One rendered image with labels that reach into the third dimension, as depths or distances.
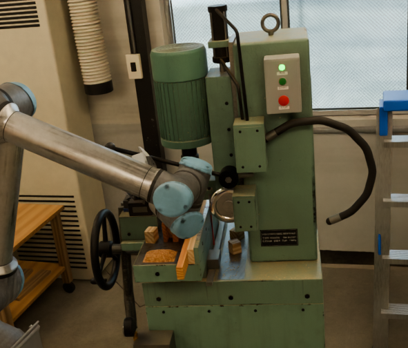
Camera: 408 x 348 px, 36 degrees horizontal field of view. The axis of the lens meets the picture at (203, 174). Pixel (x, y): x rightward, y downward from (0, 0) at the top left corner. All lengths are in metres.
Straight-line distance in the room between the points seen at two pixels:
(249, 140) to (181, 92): 0.27
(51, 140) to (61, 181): 1.94
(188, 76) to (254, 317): 0.79
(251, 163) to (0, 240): 0.79
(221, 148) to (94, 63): 1.54
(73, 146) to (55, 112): 1.82
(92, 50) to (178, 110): 1.49
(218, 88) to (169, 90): 0.15
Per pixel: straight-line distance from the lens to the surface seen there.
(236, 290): 2.03
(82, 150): 1.61
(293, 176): 1.97
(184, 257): 1.88
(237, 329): 2.11
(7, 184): 1.92
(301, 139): 1.93
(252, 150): 1.85
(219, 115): 1.96
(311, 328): 2.10
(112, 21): 3.51
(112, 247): 2.27
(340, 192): 3.48
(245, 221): 1.93
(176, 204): 1.54
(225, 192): 1.97
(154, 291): 2.08
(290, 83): 1.82
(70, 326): 3.43
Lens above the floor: 1.83
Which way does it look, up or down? 21 degrees down
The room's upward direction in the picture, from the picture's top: 6 degrees counter-clockwise
